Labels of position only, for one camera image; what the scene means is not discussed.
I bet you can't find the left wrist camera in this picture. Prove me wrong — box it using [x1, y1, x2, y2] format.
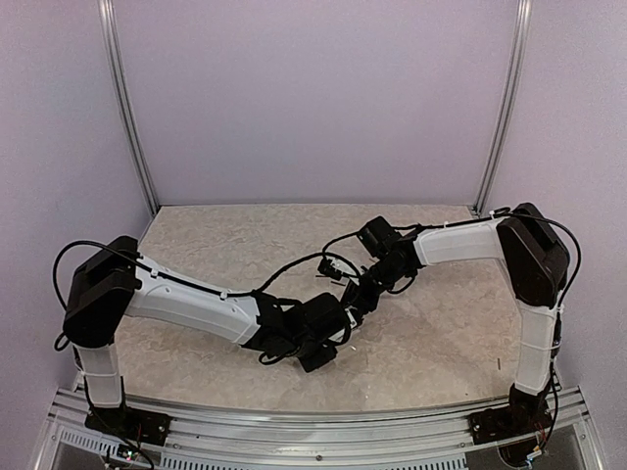
[327, 307, 362, 346]

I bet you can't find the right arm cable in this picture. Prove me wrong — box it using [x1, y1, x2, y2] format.
[320, 208, 583, 314]

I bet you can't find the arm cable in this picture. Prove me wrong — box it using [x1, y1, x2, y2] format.
[51, 238, 362, 366]
[320, 208, 583, 314]

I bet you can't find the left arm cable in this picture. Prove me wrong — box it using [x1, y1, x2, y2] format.
[51, 238, 362, 366]

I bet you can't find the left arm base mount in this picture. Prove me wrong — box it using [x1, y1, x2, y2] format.
[85, 407, 172, 447]

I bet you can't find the aluminium frame post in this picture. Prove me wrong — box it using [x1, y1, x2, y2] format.
[472, 0, 533, 215]
[97, 0, 161, 218]

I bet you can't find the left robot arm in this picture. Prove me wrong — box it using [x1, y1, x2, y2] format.
[58, 236, 357, 436]

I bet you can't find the front aluminium rail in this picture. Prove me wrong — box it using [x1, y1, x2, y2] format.
[27, 387, 608, 469]

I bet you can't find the left aluminium frame post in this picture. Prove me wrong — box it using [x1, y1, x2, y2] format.
[97, 0, 161, 218]

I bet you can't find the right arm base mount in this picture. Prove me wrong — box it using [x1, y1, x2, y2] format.
[467, 406, 553, 446]

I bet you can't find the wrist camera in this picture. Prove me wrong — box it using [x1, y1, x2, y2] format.
[317, 257, 361, 282]
[327, 307, 362, 346]

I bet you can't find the right aluminium frame post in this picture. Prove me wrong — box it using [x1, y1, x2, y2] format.
[472, 0, 533, 215]

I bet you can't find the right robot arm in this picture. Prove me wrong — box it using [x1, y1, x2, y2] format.
[341, 203, 570, 435]

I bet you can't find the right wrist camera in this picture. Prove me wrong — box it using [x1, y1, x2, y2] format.
[317, 257, 361, 282]

